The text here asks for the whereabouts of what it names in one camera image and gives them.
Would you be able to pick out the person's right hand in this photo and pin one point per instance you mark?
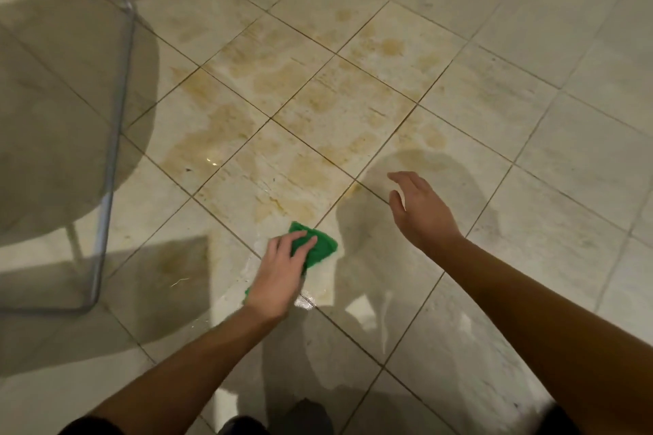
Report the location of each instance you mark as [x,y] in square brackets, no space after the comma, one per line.
[426,220]

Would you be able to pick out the person's left hand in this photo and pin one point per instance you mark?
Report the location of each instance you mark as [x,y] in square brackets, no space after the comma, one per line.
[278,287]

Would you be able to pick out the person's left fingers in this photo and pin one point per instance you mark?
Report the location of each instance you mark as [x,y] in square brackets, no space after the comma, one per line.
[293,248]

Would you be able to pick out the person's right thumb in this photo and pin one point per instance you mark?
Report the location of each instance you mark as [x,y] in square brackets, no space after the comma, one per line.
[396,208]

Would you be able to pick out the green cleaning cloth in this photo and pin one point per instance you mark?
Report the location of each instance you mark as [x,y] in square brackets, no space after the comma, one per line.
[324,247]

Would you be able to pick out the person's left forearm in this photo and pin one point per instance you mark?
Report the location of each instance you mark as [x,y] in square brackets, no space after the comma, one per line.
[188,378]

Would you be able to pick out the person's right forearm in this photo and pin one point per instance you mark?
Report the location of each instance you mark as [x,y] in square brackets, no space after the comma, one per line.
[551,338]

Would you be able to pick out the brown liquid spill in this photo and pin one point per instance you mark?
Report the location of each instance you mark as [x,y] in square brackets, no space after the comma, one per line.
[316,98]

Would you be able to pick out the person's dark trousers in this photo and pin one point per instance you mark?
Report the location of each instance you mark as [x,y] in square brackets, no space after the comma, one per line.
[301,419]

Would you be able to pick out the glass table with metal legs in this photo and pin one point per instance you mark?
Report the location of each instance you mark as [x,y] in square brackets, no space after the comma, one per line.
[115,144]

